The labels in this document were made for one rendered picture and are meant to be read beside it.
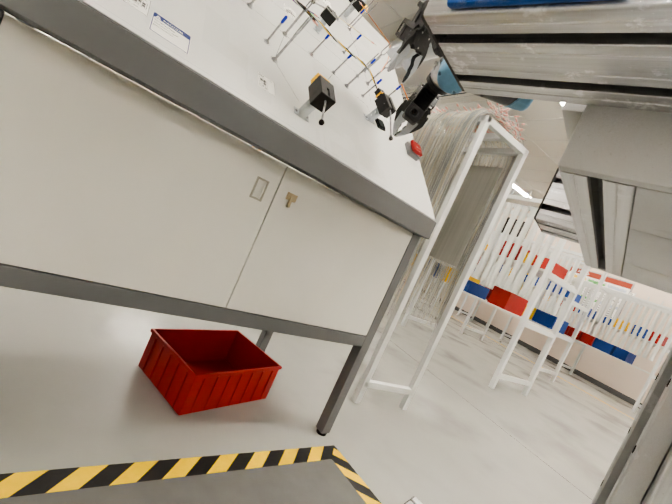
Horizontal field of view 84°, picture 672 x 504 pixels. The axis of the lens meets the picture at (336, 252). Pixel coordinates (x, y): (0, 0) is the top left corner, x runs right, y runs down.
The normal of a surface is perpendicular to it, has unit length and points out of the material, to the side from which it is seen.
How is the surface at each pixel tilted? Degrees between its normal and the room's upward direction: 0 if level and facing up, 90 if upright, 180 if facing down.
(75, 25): 90
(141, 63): 90
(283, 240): 90
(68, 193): 90
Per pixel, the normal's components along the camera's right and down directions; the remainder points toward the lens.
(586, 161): -0.58, -0.21
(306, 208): 0.58, 0.31
